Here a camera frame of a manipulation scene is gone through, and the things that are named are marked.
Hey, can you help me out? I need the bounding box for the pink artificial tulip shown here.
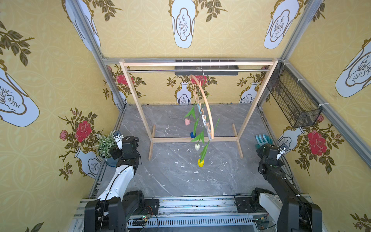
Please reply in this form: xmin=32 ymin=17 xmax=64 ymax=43
xmin=184 ymin=102 xmax=197 ymax=126

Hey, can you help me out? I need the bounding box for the blue artificial tulip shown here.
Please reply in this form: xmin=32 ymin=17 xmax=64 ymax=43
xmin=190 ymin=117 xmax=200 ymax=139

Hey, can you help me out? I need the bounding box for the yellow artificial tulip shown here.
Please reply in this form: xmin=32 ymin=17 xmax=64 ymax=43
xmin=197 ymin=117 xmax=220 ymax=168

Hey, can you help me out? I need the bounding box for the curved wooden clip hanger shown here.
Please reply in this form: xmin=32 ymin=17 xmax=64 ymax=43
xmin=189 ymin=74 xmax=214 ymax=140

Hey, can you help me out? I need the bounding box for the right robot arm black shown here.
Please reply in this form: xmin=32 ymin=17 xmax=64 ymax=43
xmin=233 ymin=144 xmax=323 ymax=232

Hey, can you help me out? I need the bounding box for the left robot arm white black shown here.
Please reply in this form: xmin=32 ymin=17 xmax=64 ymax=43
xmin=84 ymin=131 xmax=145 ymax=232

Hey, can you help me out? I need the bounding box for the potted green plant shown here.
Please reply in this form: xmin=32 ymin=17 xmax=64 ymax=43
xmin=96 ymin=131 xmax=122 ymax=167

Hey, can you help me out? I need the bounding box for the metal rack rod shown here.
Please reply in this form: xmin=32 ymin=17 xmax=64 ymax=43
xmin=128 ymin=69 xmax=270 ymax=73

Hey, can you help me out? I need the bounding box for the black vent panel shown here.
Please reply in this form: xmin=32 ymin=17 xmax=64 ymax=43
xmin=174 ymin=65 xmax=240 ymax=76

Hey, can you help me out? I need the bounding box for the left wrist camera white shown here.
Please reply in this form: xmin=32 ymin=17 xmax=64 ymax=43
xmin=113 ymin=131 xmax=124 ymax=150

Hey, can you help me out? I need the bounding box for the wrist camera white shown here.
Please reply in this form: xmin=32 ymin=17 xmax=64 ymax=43
xmin=276 ymin=144 xmax=289 ymax=160
xmin=113 ymin=131 xmax=124 ymax=150

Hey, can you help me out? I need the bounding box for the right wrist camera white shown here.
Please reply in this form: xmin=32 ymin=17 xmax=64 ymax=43
xmin=276 ymin=144 xmax=289 ymax=160

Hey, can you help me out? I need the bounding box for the black wire mesh basket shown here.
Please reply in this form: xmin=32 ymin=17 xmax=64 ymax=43
xmin=267 ymin=61 xmax=322 ymax=128

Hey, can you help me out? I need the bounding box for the electronics board with wires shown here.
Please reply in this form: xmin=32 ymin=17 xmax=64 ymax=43
xmin=127 ymin=214 xmax=159 ymax=232

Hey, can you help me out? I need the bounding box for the metal base rail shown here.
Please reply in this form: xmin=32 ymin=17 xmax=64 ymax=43
xmin=72 ymin=195 xmax=319 ymax=230

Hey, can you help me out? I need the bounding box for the wooden clothes rack frame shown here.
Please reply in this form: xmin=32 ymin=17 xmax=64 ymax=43
xmin=119 ymin=58 xmax=279 ymax=164

